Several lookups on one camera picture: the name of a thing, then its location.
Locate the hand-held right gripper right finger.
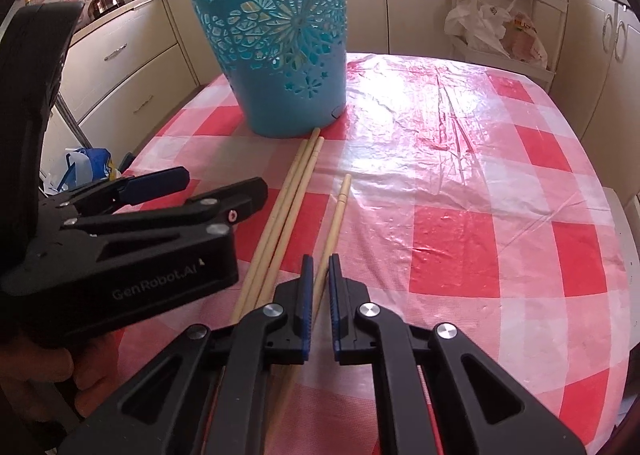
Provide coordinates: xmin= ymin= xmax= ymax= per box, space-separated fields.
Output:
xmin=327 ymin=255 xmax=588 ymax=455

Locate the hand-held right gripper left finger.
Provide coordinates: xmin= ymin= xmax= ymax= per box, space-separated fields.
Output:
xmin=52 ymin=255 xmax=316 ymax=455

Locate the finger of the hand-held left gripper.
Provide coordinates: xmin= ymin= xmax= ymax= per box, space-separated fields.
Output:
xmin=35 ymin=176 xmax=269 ymax=257
xmin=42 ymin=166 xmax=191 ymax=222

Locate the wooden chopstick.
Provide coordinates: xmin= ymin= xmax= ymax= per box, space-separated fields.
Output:
xmin=230 ymin=128 xmax=321 ymax=328
xmin=244 ymin=136 xmax=326 ymax=321
xmin=267 ymin=174 xmax=352 ymax=455

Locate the blue perforated plastic bin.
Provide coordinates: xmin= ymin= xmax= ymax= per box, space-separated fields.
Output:
xmin=181 ymin=0 xmax=349 ymax=138

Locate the person's left hand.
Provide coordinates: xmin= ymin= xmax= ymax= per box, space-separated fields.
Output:
xmin=0 ymin=330 xmax=123 ymax=418

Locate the blue printed bag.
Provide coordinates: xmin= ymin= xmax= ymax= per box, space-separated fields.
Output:
xmin=50 ymin=148 xmax=118 ymax=193

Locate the cream drawer cabinet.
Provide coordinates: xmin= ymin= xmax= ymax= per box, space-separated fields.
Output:
xmin=62 ymin=0 xmax=201 ymax=148

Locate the red checked plastic tablecloth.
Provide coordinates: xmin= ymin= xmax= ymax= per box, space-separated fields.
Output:
xmin=115 ymin=52 xmax=632 ymax=455

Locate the white plastic bag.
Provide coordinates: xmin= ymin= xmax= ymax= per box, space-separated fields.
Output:
xmin=444 ymin=0 xmax=516 ymax=58

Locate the beige plastic bag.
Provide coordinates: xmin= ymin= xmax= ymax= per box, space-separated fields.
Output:
xmin=502 ymin=12 xmax=549 ymax=68

